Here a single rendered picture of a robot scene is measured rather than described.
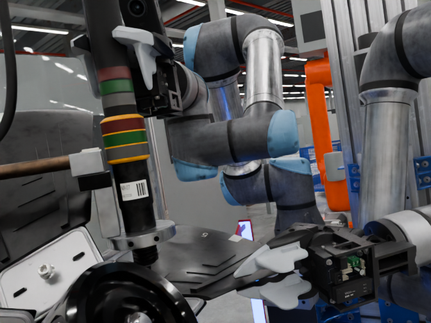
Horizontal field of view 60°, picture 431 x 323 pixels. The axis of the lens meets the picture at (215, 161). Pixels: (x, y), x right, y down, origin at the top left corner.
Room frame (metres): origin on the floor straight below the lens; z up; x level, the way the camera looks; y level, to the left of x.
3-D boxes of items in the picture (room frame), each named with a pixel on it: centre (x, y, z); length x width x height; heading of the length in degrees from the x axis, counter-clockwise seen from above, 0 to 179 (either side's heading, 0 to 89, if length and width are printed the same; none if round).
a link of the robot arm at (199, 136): (0.65, 0.02, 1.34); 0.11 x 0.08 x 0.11; 75
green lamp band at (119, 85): (0.38, 0.09, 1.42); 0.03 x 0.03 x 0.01
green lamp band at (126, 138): (0.38, 0.09, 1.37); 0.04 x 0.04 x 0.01
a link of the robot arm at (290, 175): (1.09, -0.21, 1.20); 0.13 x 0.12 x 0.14; 75
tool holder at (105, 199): (0.38, 0.10, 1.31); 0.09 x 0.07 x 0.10; 104
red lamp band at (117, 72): (0.38, 0.09, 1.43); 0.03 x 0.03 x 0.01
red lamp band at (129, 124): (0.38, 0.09, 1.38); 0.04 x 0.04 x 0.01
